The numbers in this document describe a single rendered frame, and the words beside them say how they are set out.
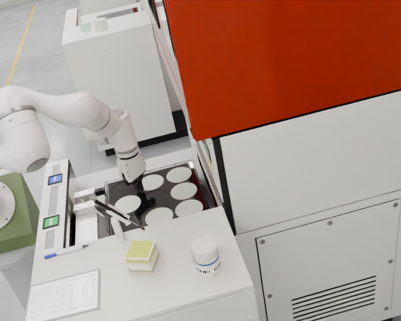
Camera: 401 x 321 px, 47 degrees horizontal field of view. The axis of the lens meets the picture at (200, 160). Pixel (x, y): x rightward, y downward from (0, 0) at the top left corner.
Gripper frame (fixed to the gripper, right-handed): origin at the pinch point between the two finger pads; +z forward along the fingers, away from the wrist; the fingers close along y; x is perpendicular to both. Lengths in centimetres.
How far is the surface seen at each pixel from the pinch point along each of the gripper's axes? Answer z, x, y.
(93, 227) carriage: 4.6, -4.2, 21.5
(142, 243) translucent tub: -10.7, 32.1, 28.2
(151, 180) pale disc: 2.7, -0.8, -7.2
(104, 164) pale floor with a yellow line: 93, -150, -86
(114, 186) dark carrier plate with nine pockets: 2.8, -12.2, 2.3
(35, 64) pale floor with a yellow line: 93, -405, -204
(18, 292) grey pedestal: 34, -37, 45
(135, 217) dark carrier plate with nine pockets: 2.7, 8.3, 11.6
